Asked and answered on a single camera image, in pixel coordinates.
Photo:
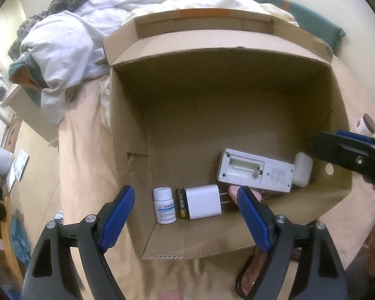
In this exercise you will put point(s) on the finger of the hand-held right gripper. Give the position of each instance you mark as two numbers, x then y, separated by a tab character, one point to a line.
347	156
356	135

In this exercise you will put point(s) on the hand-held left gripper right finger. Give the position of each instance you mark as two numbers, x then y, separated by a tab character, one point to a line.
253	222

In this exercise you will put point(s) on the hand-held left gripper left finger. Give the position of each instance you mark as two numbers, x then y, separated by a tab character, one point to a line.
117	218

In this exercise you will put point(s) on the white earbud case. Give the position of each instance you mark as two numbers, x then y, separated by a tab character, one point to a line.
303	168

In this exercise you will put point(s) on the small white pill bottle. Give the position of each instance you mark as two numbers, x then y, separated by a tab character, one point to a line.
165	207

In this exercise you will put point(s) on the pink translucent hair clip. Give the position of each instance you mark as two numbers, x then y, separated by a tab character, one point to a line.
253	272

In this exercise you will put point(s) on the white remote control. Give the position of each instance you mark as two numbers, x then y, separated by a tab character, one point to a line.
278	178

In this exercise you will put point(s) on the white charger plug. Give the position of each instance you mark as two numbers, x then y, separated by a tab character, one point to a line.
203	201

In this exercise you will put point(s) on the black gold battery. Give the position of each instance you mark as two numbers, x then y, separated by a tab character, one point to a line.
181	203

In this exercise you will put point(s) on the brown cardboard box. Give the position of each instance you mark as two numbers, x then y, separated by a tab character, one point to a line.
222	100

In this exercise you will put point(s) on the person's left hand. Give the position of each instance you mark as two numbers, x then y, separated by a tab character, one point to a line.
170	295

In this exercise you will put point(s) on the white jar brown lid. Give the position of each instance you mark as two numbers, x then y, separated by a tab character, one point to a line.
364	126

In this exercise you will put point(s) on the teal patterned cloth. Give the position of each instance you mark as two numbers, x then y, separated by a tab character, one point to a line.
18	240

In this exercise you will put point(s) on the white paper sheet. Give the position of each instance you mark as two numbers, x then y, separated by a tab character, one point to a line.
20	164

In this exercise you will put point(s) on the teal cushion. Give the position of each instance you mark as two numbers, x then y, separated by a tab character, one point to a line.
312	22

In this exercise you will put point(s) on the patterned floor mat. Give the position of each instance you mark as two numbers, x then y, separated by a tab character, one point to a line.
11	134

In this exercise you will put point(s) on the beige nightstand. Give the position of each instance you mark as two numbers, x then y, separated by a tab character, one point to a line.
25	112

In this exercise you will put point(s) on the white duvet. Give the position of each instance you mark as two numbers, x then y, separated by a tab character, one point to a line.
62	53

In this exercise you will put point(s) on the teal orange pillow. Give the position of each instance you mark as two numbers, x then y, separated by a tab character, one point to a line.
22	68

